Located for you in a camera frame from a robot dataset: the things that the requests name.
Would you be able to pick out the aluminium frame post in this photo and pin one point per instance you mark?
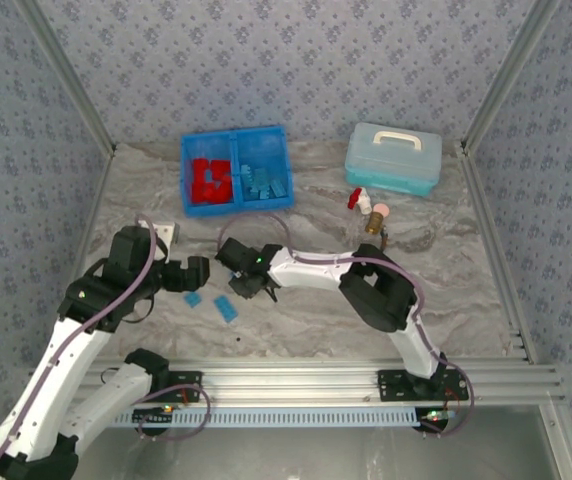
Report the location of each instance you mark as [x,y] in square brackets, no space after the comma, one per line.
[507,75]
[68,75]

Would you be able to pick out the wide aluminium base rail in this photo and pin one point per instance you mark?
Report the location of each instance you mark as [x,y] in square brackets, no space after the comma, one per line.
[286,385]

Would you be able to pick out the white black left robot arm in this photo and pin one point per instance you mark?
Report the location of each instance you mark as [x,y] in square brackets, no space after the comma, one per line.
[66,360]

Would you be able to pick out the pink rounded object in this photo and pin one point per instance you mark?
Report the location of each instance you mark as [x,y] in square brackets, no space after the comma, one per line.
[384,210]

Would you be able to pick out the blue divided plastic bin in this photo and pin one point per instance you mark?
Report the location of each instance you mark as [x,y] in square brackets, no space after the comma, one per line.
[258,145]

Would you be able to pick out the aluminium side rail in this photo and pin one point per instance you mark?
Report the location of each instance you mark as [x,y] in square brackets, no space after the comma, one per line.
[486,225]
[97,200]

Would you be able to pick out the red lego brick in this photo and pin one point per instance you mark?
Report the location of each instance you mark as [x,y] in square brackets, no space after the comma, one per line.
[222,194]
[199,195]
[199,172]
[222,170]
[210,188]

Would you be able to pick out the small blue lego brick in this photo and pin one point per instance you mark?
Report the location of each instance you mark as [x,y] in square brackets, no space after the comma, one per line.
[192,300]

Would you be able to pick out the small black electronics board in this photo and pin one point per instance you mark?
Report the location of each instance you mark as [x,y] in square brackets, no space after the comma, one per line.
[436,416]
[158,414]

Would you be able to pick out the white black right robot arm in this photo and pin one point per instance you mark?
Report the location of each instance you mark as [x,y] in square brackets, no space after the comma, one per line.
[311,272]

